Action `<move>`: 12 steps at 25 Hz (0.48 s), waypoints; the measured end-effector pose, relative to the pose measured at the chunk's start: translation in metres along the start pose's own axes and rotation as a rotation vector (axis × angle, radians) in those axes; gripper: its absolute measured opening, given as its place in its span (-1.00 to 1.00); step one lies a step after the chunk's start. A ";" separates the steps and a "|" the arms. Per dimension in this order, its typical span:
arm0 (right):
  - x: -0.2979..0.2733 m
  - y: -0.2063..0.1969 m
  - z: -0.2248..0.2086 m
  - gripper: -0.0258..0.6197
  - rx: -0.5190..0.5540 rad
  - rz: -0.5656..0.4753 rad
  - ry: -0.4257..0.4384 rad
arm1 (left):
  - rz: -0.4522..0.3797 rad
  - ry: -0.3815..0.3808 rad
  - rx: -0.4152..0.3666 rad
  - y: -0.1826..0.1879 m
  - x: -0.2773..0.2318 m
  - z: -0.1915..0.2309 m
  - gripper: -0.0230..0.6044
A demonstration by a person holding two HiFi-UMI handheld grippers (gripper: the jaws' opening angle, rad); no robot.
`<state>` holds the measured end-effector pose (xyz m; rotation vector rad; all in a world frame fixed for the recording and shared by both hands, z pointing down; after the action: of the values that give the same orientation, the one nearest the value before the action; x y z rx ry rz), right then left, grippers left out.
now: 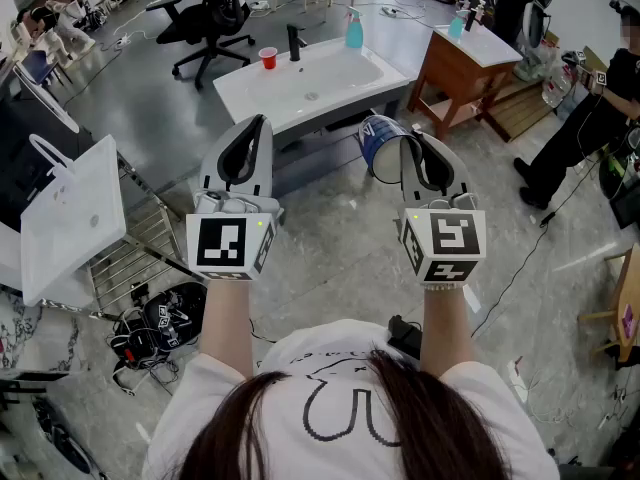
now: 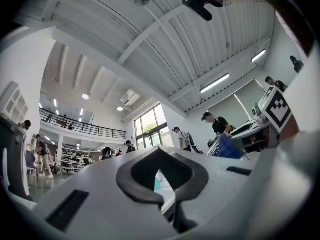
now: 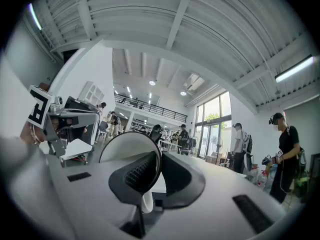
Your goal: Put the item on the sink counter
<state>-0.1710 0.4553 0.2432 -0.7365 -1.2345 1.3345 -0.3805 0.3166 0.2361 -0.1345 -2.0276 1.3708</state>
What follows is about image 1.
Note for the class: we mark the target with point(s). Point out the black waist pouch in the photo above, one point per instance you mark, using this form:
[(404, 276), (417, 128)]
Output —
[(405, 338)]

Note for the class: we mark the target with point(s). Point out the person's left forearm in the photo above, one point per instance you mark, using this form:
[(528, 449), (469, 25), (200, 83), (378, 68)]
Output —
[(225, 328)]

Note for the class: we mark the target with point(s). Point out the wooden stool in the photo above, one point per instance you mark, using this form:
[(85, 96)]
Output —
[(627, 293)]

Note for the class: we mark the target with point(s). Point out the white power strip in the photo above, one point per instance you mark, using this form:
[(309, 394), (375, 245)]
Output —
[(390, 11), (260, 5)]

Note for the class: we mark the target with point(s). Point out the wooden cabinet with white top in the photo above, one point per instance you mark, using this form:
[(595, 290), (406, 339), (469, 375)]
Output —
[(455, 73)]

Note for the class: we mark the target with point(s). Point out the white ceramic sink basin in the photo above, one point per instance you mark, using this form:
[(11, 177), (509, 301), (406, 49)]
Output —
[(325, 73)]

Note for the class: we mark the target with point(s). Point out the person's right forearm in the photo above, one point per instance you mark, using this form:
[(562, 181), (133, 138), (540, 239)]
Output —
[(447, 328)]

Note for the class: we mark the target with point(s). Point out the metal rack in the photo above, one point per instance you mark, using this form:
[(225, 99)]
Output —
[(145, 238)]

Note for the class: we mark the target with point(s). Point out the black cabinet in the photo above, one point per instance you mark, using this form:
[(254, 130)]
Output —
[(25, 158)]

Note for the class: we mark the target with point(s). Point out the wooden pallet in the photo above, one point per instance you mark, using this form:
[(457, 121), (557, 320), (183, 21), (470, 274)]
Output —
[(525, 113)]

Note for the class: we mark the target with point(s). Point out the red plastic cup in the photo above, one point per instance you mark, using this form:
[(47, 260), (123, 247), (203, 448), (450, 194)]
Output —
[(268, 59)]

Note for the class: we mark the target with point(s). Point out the blue and white mug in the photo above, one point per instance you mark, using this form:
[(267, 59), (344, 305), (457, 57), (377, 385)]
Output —
[(380, 135)]

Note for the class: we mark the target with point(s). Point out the grey sink cabinet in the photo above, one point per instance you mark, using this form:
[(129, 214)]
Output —
[(320, 163)]

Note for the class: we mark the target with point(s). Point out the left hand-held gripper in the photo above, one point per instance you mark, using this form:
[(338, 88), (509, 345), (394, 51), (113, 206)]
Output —
[(220, 240)]

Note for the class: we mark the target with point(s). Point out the blue chair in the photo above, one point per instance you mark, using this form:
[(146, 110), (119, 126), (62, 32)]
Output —
[(37, 65)]

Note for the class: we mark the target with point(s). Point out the black faucet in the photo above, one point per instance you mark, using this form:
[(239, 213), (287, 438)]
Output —
[(295, 43)]

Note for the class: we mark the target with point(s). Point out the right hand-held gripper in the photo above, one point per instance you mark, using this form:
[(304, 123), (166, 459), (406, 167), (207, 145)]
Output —
[(457, 238)]

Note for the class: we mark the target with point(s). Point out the black pump bottle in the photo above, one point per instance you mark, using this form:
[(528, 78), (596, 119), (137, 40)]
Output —
[(472, 18)]

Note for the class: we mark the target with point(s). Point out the white printed t-shirt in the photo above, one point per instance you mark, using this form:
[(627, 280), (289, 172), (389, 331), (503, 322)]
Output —
[(330, 393)]

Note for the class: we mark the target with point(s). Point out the black and green bag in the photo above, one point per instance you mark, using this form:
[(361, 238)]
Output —
[(620, 183)]

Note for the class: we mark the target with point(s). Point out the black office chair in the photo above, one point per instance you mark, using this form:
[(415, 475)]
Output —
[(215, 13)]

